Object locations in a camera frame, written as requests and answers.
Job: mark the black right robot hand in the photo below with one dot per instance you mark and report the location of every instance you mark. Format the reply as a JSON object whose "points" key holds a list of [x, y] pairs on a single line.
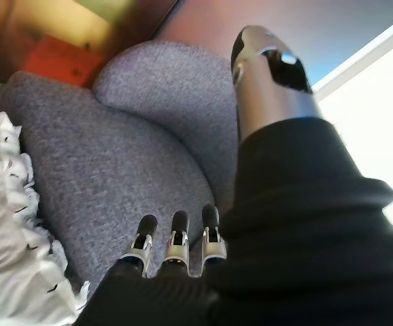
{"points": [[302, 237]]}

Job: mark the white fringed cushion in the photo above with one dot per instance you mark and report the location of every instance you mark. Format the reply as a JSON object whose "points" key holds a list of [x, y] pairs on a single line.
{"points": [[6, 237]]}

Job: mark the grey fabric armchair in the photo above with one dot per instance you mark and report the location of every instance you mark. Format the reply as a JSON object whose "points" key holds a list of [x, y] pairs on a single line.
{"points": [[115, 163]]}

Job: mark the brown wooden cabinet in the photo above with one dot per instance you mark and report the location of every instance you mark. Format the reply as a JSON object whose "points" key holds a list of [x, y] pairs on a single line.
{"points": [[57, 61]]}

